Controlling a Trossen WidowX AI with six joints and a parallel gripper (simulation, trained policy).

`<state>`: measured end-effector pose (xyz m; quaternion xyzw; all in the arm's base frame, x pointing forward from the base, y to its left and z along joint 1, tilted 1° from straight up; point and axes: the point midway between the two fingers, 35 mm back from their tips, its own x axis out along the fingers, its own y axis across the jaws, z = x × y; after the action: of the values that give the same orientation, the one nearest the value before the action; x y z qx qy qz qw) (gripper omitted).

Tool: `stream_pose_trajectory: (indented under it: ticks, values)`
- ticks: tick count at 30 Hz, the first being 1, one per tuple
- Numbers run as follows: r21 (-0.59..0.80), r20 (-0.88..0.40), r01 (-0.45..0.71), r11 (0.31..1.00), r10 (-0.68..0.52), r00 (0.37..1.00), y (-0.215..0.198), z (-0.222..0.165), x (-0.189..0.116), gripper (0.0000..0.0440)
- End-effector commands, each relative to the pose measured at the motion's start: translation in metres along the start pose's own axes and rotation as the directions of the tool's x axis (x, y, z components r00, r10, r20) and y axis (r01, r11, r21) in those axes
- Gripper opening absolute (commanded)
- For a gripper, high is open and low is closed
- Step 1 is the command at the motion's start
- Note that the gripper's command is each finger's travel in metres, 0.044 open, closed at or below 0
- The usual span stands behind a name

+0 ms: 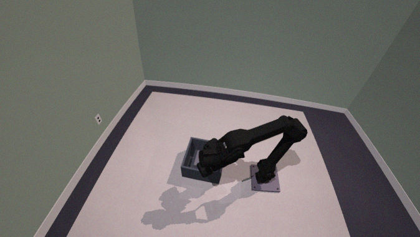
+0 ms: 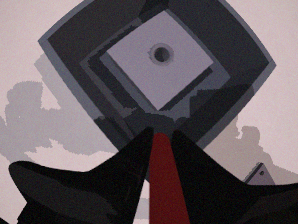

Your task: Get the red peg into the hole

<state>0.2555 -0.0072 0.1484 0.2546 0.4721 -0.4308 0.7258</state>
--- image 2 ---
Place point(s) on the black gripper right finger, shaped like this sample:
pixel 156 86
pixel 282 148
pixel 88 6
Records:
pixel 214 196

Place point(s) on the dark red peg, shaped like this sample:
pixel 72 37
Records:
pixel 166 199

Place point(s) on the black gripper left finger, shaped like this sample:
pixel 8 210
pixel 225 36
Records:
pixel 107 194

